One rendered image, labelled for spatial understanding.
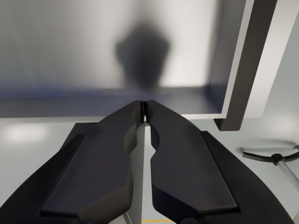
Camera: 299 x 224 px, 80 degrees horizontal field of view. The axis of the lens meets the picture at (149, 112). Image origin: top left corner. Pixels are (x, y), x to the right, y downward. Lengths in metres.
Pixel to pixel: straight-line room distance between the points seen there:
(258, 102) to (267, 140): 1.42
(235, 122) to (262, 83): 0.04
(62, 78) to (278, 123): 1.48
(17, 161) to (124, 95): 1.72
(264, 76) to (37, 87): 0.19
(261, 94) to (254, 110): 0.02
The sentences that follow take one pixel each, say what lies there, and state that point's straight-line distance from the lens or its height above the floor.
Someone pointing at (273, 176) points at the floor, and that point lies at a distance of 1.97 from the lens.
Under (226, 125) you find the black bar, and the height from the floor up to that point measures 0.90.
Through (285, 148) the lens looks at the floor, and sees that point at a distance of 1.75.
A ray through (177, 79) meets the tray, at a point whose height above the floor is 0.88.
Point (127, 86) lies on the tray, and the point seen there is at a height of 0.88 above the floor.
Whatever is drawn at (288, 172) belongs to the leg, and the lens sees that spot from 1.52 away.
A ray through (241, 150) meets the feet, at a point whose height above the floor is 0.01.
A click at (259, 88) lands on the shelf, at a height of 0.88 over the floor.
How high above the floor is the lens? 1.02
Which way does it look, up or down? 58 degrees down
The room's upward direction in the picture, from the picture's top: 180 degrees counter-clockwise
